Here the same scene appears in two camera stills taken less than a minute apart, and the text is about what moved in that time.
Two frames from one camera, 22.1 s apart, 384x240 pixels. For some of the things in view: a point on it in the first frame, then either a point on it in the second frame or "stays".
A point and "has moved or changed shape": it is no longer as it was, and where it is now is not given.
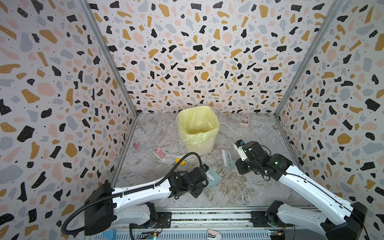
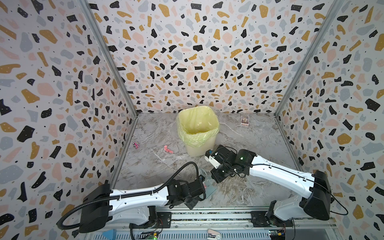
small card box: (244, 120) stays
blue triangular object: (110, 235) stays
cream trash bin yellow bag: (197, 127) stays
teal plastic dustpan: (217, 178) has moved or changed shape
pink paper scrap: (159, 152) → (165, 148)
